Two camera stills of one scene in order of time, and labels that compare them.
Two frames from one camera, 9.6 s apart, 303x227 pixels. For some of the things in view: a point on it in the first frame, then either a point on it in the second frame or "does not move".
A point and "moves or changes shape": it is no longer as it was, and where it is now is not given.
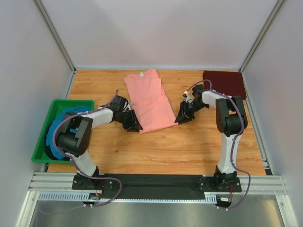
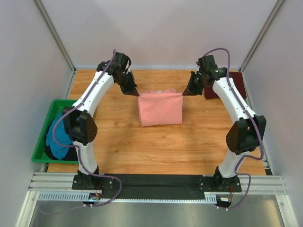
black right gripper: (187, 109) to (192, 85)
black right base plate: (211, 184) does not move
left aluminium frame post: (41, 9) does not move
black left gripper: (128, 118) to (129, 86)
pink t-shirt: (148, 101) moves or changes shape
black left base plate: (80, 182) does not move
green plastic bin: (39, 155) does not move
